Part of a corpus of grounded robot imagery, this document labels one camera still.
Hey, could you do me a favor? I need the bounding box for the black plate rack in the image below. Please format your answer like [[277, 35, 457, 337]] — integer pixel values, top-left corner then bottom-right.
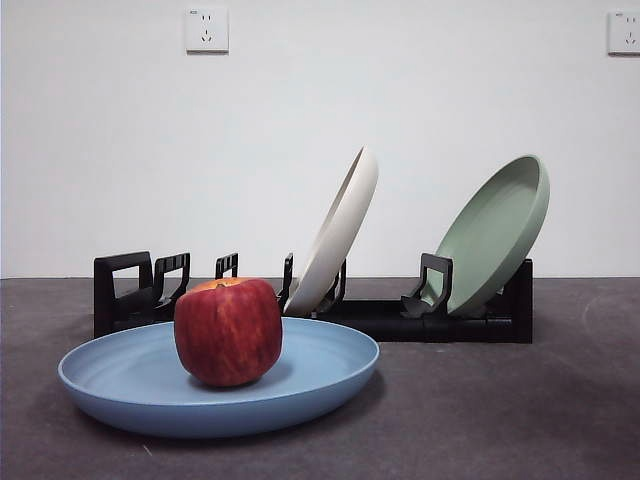
[[93, 250, 534, 345]]

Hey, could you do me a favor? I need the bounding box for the white wall socket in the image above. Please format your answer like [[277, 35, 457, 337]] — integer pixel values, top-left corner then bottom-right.
[[185, 6, 230, 55], [607, 10, 640, 56]]

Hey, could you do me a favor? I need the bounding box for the green plate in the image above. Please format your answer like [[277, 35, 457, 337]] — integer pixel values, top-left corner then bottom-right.
[[433, 153, 552, 316]]

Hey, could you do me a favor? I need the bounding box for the cream white plate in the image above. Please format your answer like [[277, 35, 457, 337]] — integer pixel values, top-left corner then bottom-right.
[[282, 145, 380, 318]]

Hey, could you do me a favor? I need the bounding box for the blue plate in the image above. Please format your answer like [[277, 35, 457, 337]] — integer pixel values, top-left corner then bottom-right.
[[56, 316, 381, 440]]

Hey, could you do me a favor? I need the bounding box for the red apple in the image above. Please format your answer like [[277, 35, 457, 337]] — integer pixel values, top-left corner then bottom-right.
[[173, 277, 284, 389]]

